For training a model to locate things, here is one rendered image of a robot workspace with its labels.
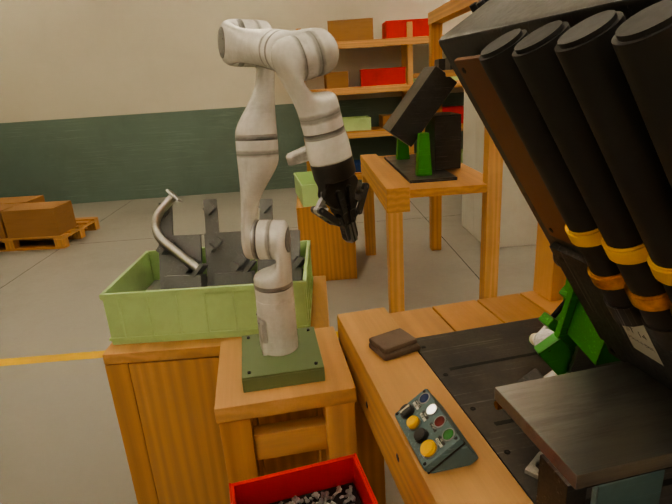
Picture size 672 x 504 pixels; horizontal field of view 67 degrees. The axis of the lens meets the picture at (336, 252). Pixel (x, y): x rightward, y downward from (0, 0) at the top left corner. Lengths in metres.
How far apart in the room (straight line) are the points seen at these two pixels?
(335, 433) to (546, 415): 0.69
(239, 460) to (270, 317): 0.34
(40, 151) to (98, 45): 1.79
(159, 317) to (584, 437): 1.26
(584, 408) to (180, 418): 1.30
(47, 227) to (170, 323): 4.62
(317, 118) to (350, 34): 6.46
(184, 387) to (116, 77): 6.86
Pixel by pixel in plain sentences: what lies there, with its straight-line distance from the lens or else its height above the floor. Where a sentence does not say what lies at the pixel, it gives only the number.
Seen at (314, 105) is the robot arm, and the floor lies 1.48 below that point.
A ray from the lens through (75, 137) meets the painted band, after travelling 8.49.
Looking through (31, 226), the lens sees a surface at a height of 0.26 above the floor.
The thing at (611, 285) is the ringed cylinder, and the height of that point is 1.32.
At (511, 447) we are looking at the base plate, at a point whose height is 0.90.
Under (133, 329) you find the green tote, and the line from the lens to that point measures 1.67.
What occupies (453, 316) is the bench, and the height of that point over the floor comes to 0.88.
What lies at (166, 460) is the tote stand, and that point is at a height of 0.39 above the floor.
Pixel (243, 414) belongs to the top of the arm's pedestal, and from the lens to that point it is 1.20.
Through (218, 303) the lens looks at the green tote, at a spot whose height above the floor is 0.91.
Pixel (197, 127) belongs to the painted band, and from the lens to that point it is 7.93.
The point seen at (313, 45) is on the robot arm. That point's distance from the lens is 0.83.
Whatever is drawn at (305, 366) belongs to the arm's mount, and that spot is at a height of 0.89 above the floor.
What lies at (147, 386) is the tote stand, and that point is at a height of 0.67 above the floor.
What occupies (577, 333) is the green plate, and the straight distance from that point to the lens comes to 0.86.
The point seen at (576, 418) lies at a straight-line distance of 0.67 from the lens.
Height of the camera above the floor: 1.51
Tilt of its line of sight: 19 degrees down
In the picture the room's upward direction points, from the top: 4 degrees counter-clockwise
